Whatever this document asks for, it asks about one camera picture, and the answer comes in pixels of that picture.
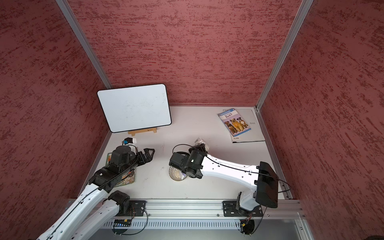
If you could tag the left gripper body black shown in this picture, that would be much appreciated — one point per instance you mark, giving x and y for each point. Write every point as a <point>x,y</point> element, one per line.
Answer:
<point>134,161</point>

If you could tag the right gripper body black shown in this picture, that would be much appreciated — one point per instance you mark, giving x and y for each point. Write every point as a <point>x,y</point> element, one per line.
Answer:
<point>199,146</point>

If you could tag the white patterned breakfast bowl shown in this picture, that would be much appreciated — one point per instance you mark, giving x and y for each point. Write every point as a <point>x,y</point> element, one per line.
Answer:
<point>176,174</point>

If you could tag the oats bag white purple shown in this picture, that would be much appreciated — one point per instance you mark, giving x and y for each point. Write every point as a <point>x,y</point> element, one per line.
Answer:
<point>200,142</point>

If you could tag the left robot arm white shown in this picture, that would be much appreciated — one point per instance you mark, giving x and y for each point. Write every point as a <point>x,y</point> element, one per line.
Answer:
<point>98,203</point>

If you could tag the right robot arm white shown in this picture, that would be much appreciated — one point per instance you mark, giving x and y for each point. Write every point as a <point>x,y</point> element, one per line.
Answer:
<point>261,180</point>

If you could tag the colourful history magazine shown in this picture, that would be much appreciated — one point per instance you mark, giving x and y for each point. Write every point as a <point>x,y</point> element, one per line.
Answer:
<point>127,178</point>

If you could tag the wooden board stand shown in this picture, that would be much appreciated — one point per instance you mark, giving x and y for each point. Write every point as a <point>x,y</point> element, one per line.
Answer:
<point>133,133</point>

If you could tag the dog book blue cover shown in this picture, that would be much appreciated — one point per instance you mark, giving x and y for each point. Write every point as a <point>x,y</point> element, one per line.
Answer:
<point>234,122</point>

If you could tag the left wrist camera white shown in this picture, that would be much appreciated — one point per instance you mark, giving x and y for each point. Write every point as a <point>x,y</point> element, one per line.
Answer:
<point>129,141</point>

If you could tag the white board black frame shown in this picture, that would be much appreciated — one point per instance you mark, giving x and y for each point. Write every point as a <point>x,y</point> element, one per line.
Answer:
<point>136,108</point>

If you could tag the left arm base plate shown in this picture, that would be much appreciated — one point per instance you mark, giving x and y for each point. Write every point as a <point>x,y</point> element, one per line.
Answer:
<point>136,208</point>

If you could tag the aluminium front rail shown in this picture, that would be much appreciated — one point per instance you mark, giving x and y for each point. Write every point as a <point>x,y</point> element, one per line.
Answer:
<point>168,214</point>

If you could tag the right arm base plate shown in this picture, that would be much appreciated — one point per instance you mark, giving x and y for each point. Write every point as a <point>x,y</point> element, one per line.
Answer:
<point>230,209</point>

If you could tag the left aluminium corner post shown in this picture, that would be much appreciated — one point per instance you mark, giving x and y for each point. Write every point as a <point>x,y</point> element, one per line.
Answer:
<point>79,33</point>

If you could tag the aluminium corner post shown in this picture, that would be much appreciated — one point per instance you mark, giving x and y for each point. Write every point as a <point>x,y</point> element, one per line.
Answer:
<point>79,33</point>
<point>294,29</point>

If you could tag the right aluminium corner post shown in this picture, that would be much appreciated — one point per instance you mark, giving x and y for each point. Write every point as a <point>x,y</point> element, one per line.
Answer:
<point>294,29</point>

